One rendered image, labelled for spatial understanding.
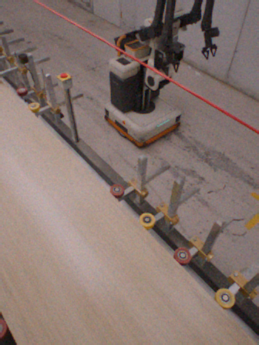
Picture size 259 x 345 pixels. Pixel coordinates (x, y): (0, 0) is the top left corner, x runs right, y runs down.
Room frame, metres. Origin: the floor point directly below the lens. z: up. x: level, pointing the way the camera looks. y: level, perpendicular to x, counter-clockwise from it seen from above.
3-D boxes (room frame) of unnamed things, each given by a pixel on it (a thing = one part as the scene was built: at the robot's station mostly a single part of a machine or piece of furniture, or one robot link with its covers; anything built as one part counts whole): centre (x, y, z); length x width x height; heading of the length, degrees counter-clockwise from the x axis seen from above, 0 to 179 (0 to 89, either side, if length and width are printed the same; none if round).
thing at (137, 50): (2.66, -0.07, 0.87); 0.23 x 0.15 x 0.11; 130
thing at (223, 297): (0.34, -0.41, 0.85); 0.08 x 0.08 x 0.11
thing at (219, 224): (0.60, -0.39, 0.88); 0.04 x 0.04 x 0.48; 40
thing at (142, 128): (2.57, -0.14, 0.16); 0.67 x 0.64 x 0.25; 40
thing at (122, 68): (2.64, -0.08, 0.59); 0.55 x 0.34 x 0.83; 130
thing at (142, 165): (0.98, -0.07, 0.87); 0.04 x 0.04 x 0.48; 40
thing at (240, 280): (0.42, -0.54, 0.83); 0.14 x 0.06 x 0.05; 40
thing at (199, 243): (0.62, -0.38, 0.81); 0.14 x 0.06 x 0.05; 40
